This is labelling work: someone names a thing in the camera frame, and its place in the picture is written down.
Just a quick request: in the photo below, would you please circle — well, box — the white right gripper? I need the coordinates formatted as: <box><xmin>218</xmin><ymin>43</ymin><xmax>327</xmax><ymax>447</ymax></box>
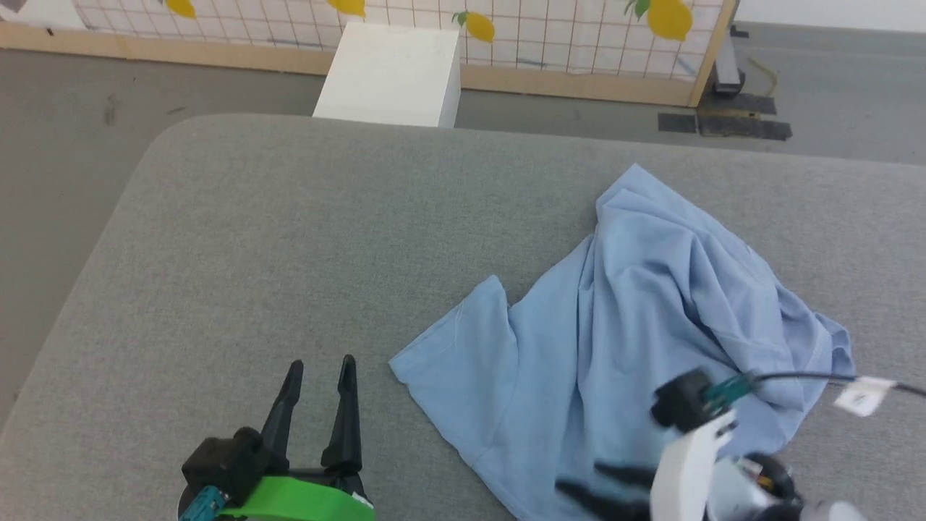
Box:
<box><xmin>555</xmin><ymin>408</ymin><xmax>739</xmax><ymax>521</ymax></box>

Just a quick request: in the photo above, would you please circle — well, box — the white box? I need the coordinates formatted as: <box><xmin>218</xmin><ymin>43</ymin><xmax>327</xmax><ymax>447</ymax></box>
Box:
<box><xmin>313</xmin><ymin>22</ymin><xmax>462</xmax><ymax>129</ymax></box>

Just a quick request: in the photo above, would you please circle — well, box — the teal camera connector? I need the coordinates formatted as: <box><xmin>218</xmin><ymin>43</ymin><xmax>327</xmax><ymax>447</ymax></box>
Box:
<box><xmin>179</xmin><ymin>486</ymin><xmax>229</xmax><ymax>521</ymax></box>
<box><xmin>704</xmin><ymin>373</ymin><xmax>755</xmax><ymax>406</ymax></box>

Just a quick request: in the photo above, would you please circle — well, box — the yellow floor cable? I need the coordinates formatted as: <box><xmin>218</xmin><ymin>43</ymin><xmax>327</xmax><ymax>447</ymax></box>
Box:
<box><xmin>748</xmin><ymin>56</ymin><xmax>781</xmax><ymax>99</ymax></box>

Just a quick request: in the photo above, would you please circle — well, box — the thin black cable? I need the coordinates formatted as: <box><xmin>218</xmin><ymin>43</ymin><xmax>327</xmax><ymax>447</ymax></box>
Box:
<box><xmin>751</xmin><ymin>371</ymin><xmax>926</xmax><ymax>397</ymax></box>

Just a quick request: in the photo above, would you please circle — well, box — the white cable label tag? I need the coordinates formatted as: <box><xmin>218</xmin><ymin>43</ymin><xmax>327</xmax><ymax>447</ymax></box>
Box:
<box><xmin>833</xmin><ymin>376</ymin><xmax>899</xmax><ymax>418</ymax></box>

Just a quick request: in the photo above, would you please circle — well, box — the teal left camera connector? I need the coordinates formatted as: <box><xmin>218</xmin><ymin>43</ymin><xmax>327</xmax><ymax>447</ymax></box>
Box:
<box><xmin>179</xmin><ymin>486</ymin><xmax>229</xmax><ymax>521</ymax></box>

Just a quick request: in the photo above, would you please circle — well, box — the large black floor mat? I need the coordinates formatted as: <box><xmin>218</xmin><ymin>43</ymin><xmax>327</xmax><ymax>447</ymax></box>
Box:
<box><xmin>697</xmin><ymin>92</ymin><xmax>794</xmax><ymax>142</ymax></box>

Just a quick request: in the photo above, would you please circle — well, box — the grey metal panel stand foot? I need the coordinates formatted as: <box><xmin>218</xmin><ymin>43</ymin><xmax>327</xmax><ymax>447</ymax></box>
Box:
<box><xmin>713</xmin><ymin>24</ymin><xmax>747</xmax><ymax>99</ymax></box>

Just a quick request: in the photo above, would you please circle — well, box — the light blue polo shirt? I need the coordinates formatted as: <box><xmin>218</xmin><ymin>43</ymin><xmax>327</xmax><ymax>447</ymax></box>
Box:
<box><xmin>388</xmin><ymin>164</ymin><xmax>857</xmax><ymax>521</ymax></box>

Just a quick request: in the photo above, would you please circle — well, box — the teal right camera connector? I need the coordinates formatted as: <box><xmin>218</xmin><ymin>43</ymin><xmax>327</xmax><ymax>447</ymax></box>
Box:
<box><xmin>704</xmin><ymin>373</ymin><xmax>755</xmax><ymax>406</ymax></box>

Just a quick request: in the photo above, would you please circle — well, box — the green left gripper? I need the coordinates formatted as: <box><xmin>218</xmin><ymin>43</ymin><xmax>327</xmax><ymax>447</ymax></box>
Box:
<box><xmin>216</xmin><ymin>354</ymin><xmax>378</xmax><ymax>521</ymax></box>

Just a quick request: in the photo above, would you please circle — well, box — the lemon print grid partition panel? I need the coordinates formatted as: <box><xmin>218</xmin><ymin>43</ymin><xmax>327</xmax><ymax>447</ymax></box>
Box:
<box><xmin>0</xmin><ymin>0</ymin><xmax>739</xmax><ymax>108</ymax></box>

